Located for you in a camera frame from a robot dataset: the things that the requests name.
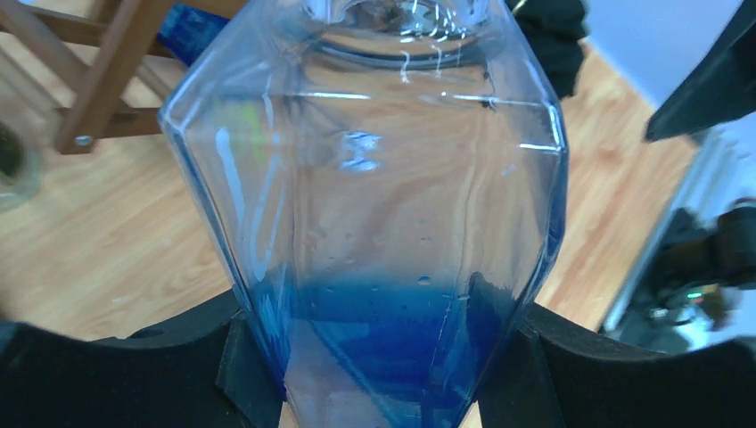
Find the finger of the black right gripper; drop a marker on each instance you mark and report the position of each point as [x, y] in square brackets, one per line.
[720, 89]

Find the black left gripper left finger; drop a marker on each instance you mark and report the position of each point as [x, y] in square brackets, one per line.
[200, 368]

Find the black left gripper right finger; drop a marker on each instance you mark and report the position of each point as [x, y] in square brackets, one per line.
[556, 373]

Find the blue labelled clear bottle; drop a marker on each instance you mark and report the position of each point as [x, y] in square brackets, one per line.
[386, 184]

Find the dark green wine bottle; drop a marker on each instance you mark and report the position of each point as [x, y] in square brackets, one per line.
[21, 168]

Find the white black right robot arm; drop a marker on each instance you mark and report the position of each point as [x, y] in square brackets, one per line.
[693, 284]

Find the clear bottle with blue label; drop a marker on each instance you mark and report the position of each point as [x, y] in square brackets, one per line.
[187, 31]

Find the brown wooden wine rack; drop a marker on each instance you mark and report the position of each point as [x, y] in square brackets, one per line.
[96, 58]

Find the black cloth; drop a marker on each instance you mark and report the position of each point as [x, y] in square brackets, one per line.
[554, 30]

